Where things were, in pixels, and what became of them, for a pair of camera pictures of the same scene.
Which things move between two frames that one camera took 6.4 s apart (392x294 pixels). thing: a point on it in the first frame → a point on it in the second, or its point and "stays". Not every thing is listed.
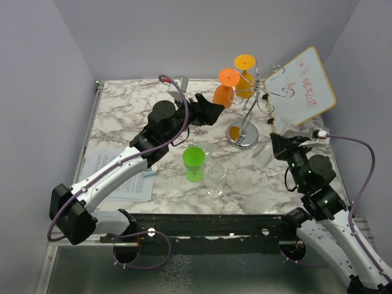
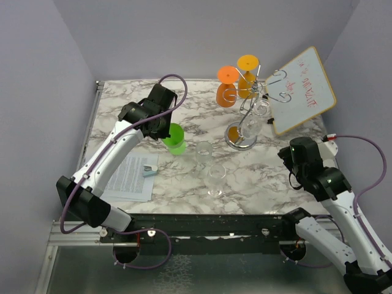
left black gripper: x=205 y=113 → x=162 y=134
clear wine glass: x=263 y=154 → x=255 y=125
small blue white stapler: x=150 y=172 stays
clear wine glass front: x=217 y=173 stays
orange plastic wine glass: x=223 y=94 stays
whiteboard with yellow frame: x=301 y=90 stays
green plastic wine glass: x=193 y=161 → x=176 y=143
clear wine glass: x=208 y=149 stays
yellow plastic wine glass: x=246 y=87 stays
